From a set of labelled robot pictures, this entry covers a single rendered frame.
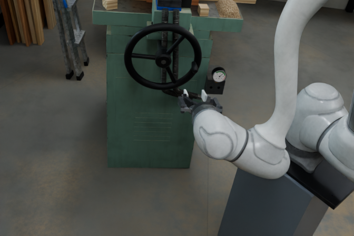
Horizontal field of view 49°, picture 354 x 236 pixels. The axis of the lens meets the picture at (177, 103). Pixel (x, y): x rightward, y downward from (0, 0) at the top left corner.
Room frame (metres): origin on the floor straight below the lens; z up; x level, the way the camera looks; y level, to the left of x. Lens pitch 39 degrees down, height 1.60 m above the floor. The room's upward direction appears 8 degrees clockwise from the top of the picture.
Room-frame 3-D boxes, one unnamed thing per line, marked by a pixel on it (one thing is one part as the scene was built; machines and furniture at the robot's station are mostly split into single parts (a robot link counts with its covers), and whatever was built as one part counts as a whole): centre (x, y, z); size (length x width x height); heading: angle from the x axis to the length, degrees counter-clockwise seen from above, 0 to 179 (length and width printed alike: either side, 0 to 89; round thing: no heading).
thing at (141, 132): (1.70, 0.15, 0.36); 0.58 x 0.45 x 0.71; 9
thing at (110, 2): (1.42, 0.31, 0.92); 0.05 x 0.04 x 0.04; 36
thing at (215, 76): (1.41, -0.16, 0.65); 0.06 x 0.04 x 0.08; 99
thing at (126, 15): (1.48, 0.08, 0.87); 0.61 x 0.30 x 0.06; 99
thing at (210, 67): (1.48, -0.15, 0.58); 0.12 x 0.08 x 0.08; 9
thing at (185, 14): (1.39, 0.07, 0.91); 0.15 x 0.14 x 0.09; 99
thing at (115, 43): (1.70, 0.15, 0.76); 0.57 x 0.45 x 0.09; 9
